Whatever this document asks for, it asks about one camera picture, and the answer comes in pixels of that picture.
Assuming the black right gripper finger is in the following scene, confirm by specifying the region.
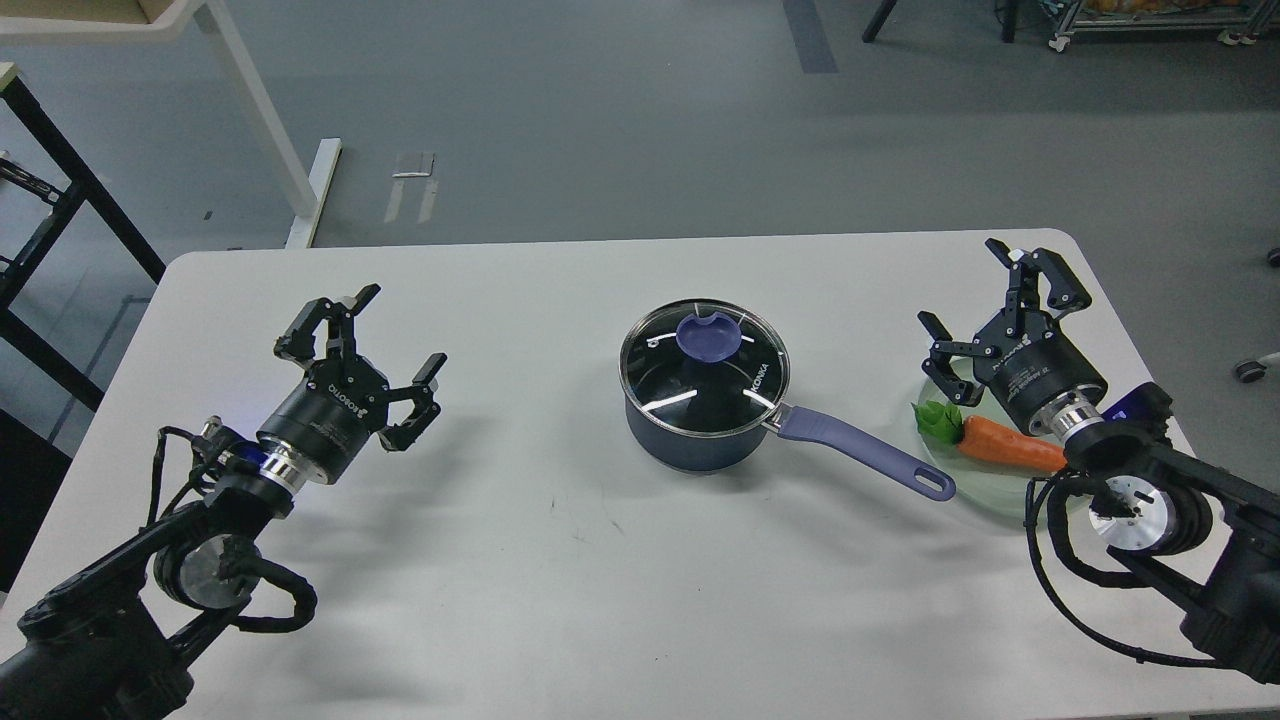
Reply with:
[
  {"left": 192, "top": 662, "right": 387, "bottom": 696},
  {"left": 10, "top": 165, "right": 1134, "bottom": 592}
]
[
  {"left": 986, "top": 238, "right": 1093, "bottom": 331},
  {"left": 916, "top": 311, "right": 991, "bottom": 407}
]

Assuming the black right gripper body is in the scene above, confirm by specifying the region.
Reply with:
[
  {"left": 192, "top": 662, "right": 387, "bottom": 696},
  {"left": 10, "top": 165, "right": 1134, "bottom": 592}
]
[{"left": 973, "top": 313, "right": 1108, "bottom": 436}]

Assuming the orange toy carrot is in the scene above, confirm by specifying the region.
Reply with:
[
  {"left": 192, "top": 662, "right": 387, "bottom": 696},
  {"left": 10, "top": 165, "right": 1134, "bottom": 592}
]
[{"left": 911, "top": 400, "right": 1068, "bottom": 475}]

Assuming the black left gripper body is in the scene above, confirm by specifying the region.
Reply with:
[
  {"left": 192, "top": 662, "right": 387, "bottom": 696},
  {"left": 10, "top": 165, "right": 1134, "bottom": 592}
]
[{"left": 257, "top": 357, "right": 389, "bottom": 486}]

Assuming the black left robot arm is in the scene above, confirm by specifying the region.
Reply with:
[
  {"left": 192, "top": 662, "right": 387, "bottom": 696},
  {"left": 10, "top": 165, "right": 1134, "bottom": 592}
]
[{"left": 3, "top": 284, "right": 447, "bottom": 719}]

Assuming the metal wheeled cart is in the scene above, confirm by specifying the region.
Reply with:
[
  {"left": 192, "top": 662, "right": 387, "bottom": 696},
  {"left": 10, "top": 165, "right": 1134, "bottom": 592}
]
[{"left": 1037, "top": 1, "right": 1277, "bottom": 53}]

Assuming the clear glass plate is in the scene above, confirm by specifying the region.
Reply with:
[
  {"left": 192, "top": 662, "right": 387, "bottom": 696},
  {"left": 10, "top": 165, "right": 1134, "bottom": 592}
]
[{"left": 920, "top": 389, "right": 1062, "bottom": 527}]

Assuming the dark blue saucepan purple handle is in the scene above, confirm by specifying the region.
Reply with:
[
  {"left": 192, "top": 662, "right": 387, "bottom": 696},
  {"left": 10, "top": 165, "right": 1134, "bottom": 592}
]
[{"left": 620, "top": 299, "right": 957, "bottom": 502}]

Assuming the black metal shelf frame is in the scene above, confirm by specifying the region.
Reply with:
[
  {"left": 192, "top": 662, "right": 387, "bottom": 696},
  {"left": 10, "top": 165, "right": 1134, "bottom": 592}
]
[{"left": 1, "top": 61, "right": 166, "bottom": 411}]

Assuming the black chair caster wheel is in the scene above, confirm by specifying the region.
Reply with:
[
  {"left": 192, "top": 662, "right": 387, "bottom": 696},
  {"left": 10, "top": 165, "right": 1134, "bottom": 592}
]
[{"left": 1231, "top": 351, "right": 1280, "bottom": 384}]

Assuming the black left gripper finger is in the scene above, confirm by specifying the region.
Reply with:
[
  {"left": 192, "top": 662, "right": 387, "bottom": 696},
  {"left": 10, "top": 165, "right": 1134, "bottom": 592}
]
[
  {"left": 378, "top": 352, "right": 448, "bottom": 452},
  {"left": 274, "top": 284, "right": 381, "bottom": 365}
]

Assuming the white table leg frame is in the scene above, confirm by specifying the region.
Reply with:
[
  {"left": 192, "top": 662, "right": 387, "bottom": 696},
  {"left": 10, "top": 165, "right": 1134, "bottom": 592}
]
[{"left": 1, "top": 1, "right": 343, "bottom": 250}]

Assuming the glass pot lid purple knob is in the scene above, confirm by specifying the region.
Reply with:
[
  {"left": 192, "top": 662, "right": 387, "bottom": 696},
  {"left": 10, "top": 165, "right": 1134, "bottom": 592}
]
[{"left": 620, "top": 299, "right": 791, "bottom": 438}]

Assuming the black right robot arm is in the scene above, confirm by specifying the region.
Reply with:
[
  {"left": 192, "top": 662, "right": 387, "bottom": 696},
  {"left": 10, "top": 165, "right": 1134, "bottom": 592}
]
[{"left": 919, "top": 238, "right": 1279, "bottom": 684}]

